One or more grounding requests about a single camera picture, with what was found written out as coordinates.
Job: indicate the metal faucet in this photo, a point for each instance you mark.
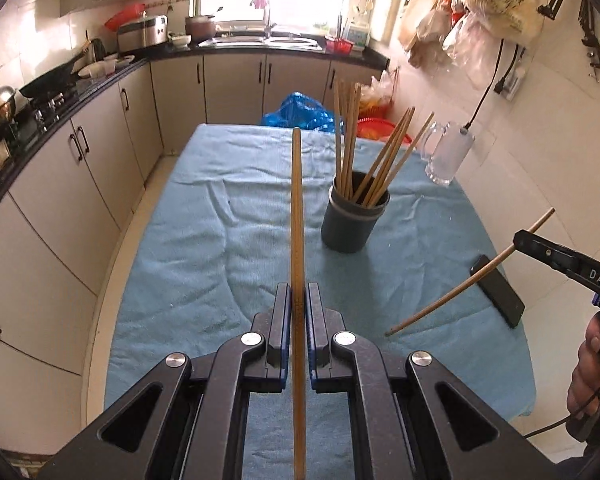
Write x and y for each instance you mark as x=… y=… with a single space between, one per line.
x=268 y=25

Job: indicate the wooden chopstick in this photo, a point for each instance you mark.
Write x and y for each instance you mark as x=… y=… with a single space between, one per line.
x=296 y=210
x=445 y=297

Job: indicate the small pink object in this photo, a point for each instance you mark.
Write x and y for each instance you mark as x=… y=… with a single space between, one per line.
x=260 y=1

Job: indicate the black smartphone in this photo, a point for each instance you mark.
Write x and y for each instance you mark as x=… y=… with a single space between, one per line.
x=502 y=295

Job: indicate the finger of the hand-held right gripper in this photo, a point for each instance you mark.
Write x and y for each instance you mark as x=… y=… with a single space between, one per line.
x=542 y=250

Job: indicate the black wok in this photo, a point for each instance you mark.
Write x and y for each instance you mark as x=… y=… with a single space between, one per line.
x=47 y=82

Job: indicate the white power strip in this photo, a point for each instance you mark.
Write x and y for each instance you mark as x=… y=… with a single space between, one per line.
x=512 y=80

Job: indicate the red plastic basket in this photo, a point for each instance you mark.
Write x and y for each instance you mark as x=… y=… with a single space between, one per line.
x=339 y=46

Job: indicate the clear glass mug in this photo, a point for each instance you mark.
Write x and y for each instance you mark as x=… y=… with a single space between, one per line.
x=450 y=157

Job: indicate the black kitchen countertop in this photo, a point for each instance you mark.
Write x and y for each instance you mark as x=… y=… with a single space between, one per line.
x=130 y=62

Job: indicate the dark kettle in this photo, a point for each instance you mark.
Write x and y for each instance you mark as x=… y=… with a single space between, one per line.
x=97 y=50

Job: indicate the bunch of chopsticks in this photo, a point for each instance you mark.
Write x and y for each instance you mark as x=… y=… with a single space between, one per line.
x=347 y=150

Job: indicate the steel kitchen sink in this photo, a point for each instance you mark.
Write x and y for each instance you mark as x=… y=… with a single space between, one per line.
x=290 y=42

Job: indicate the gas stove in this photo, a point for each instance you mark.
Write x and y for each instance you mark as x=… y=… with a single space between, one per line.
x=45 y=110

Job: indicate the red plastic lid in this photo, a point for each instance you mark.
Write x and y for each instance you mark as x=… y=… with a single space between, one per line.
x=122 y=15

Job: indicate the silver rice cooker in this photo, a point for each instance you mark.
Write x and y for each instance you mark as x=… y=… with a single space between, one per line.
x=142 y=32

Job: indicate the small bowl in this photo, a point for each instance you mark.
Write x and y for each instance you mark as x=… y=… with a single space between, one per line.
x=180 y=40

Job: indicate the blue tablecloth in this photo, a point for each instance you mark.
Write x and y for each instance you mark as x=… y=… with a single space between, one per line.
x=205 y=260

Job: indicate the blue plastic bag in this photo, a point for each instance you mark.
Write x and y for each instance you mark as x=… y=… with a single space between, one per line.
x=300 y=112

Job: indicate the yellow white plastic bag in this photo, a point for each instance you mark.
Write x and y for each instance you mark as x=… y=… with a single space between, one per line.
x=377 y=100

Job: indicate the white bowls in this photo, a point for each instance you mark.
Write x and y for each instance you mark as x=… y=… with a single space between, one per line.
x=100 y=69

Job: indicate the beige lower cabinets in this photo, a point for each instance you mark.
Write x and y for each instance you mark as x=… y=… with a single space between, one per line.
x=95 y=135

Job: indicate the brown cooking pot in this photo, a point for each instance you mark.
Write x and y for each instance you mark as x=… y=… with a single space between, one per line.
x=200 y=27

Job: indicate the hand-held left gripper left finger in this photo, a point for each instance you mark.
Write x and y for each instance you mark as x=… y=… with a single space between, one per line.
x=286 y=330

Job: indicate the white labelled container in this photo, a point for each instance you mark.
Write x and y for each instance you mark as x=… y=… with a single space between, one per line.
x=359 y=34

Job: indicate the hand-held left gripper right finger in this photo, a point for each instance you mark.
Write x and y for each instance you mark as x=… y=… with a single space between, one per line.
x=312 y=330

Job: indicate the hanging plastic bags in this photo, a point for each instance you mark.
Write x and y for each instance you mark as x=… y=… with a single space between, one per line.
x=500 y=0

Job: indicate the dark round utensil holder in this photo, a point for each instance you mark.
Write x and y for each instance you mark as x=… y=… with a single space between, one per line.
x=347 y=225

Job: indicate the person's right hand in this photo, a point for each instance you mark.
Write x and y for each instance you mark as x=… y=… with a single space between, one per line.
x=587 y=365

